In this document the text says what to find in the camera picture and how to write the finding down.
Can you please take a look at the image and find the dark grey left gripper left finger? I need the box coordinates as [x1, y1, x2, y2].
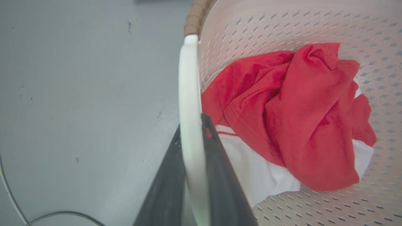
[133, 124, 186, 226]

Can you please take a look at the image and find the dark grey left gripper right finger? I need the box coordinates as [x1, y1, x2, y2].
[201, 113, 258, 226]

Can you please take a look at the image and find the white perforated plastic laundry basket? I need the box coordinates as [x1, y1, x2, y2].
[178, 0, 402, 226]

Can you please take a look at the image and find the white garment with red stripes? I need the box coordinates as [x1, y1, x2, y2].
[215, 78, 374, 208]

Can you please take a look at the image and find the red t-shirt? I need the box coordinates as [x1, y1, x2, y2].
[201, 43, 377, 192]

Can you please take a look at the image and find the thin grey cable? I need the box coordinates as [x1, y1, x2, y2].
[26, 211, 106, 226]

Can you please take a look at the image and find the thin white cable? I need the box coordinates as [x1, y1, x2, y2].
[0, 154, 29, 225]

